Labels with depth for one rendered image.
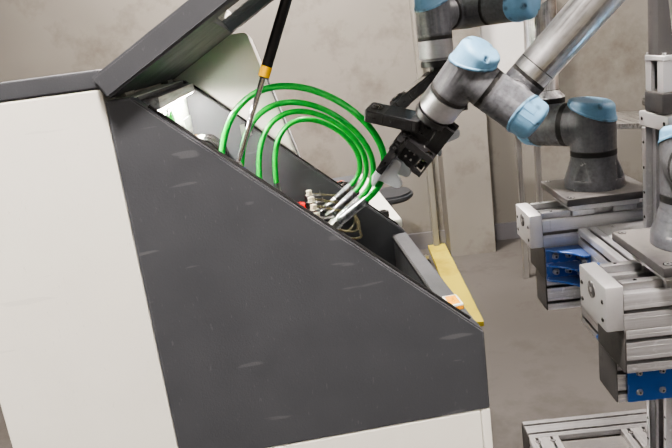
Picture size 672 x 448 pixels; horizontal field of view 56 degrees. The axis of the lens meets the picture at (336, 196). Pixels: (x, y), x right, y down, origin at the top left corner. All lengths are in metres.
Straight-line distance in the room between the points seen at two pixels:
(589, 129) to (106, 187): 1.18
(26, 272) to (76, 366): 0.18
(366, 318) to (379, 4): 3.35
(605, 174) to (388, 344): 0.82
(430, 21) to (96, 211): 0.77
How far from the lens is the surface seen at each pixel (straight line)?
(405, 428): 1.27
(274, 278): 1.11
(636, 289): 1.32
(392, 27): 4.33
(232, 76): 1.74
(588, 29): 1.25
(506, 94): 1.12
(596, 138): 1.75
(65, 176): 1.11
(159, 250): 1.11
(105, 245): 1.12
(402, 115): 1.20
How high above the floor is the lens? 1.49
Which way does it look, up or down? 13 degrees down
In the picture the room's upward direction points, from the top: 8 degrees counter-clockwise
